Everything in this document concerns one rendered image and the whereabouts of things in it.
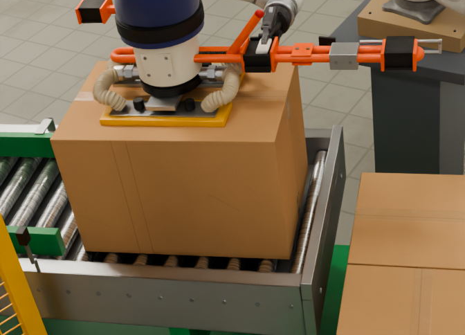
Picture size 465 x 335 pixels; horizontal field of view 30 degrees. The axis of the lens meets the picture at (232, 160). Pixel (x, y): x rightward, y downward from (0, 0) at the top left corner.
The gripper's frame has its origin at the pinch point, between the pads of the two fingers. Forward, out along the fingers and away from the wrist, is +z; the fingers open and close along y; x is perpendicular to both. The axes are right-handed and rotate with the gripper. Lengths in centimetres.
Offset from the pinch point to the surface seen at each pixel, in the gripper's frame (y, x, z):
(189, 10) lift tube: -15.3, 16.3, 5.1
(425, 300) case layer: 54, -42, 31
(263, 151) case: 16.2, -1.8, 20.0
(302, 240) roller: 53, -7, 11
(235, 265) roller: 53, 10, 22
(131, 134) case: 13.1, 33.2, 18.0
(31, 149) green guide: 49, 89, -23
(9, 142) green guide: 46, 96, -23
